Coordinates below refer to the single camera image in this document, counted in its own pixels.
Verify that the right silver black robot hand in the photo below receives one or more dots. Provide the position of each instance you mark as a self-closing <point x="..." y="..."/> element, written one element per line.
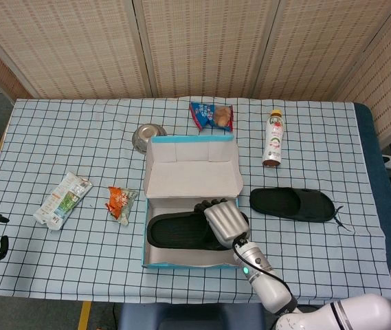
<point x="224" y="220"/>

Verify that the black rubber slipper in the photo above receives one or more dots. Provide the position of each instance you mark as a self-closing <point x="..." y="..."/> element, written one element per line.
<point x="178" y="230"/>
<point x="277" y="203"/>

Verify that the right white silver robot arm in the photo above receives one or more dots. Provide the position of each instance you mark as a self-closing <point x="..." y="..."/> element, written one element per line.
<point x="270" y="285"/>

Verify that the blue cardboard shoe box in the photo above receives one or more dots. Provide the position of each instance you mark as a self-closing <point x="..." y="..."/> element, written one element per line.
<point x="191" y="172"/>

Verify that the white drink bottle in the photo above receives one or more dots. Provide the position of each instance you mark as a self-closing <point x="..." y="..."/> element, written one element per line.
<point x="273" y="141"/>

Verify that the white green snack package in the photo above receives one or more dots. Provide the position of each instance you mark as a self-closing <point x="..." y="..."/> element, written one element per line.
<point x="63" y="203"/>

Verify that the blue padded seat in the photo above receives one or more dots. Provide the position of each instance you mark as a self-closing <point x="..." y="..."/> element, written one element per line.
<point x="188" y="316"/>

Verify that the crumpled orange snack bag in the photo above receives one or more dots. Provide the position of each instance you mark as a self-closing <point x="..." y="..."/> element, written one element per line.
<point x="121" y="204"/>

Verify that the blue red snack bag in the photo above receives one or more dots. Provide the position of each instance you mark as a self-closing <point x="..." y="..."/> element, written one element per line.
<point x="209" y="115"/>

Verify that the stainless steel bowl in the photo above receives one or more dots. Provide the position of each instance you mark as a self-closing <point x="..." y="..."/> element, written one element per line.
<point x="145" y="135"/>

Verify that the blue checked tablecloth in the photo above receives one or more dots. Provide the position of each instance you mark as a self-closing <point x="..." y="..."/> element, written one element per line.
<point x="78" y="137"/>

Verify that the blue padded table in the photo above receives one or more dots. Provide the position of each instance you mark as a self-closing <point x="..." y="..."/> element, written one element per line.
<point x="370" y="154"/>

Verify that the woven folding screen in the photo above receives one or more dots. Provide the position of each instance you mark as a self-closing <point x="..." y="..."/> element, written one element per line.
<point x="198" y="44"/>

